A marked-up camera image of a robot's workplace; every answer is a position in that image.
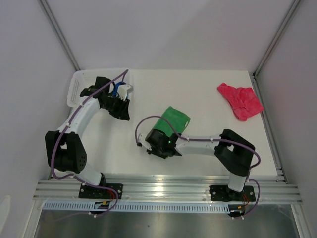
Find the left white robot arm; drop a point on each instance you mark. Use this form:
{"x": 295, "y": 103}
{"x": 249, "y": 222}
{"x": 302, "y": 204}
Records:
{"x": 66, "y": 154}

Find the left aluminium corner post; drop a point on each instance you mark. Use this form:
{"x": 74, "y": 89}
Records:
{"x": 52, "y": 20}

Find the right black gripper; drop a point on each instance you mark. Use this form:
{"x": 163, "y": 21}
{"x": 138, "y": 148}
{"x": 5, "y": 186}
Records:
{"x": 152, "y": 150}

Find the right aluminium corner post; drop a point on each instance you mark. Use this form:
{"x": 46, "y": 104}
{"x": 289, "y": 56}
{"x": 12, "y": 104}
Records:
{"x": 284, "y": 24}

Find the white plastic basket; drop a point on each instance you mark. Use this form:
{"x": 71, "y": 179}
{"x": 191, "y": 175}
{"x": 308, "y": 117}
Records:
{"x": 85, "y": 78}

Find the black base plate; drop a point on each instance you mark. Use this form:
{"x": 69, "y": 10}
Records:
{"x": 88, "y": 192}
{"x": 222, "y": 193}

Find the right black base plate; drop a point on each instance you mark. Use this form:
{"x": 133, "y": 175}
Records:
{"x": 222, "y": 193}

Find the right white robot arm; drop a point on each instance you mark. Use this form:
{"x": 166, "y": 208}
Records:
{"x": 233, "y": 151}

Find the blue towel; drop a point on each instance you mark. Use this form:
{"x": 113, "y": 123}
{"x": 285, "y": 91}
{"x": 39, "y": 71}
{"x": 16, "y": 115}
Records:
{"x": 114, "y": 93}

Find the white slotted cable duct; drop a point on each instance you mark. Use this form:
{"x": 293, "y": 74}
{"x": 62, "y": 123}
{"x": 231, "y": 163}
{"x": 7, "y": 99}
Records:
{"x": 143, "y": 207}

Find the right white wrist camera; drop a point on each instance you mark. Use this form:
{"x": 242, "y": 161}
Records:
{"x": 140, "y": 140}

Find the aluminium corner post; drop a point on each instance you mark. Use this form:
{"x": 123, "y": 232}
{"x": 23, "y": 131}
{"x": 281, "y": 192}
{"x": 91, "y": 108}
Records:
{"x": 52, "y": 20}
{"x": 284, "y": 24}

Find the green towel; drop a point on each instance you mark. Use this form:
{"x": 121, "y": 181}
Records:
{"x": 176, "y": 118}

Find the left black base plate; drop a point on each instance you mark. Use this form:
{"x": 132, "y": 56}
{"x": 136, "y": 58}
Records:
{"x": 88, "y": 192}

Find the pink towel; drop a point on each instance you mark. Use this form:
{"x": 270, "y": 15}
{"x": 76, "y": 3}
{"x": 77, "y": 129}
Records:
{"x": 243, "y": 101}

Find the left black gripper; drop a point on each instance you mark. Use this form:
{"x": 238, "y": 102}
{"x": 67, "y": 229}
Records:
{"x": 123, "y": 113}

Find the aluminium front rail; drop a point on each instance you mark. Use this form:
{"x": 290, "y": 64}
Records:
{"x": 169, "y": 189}

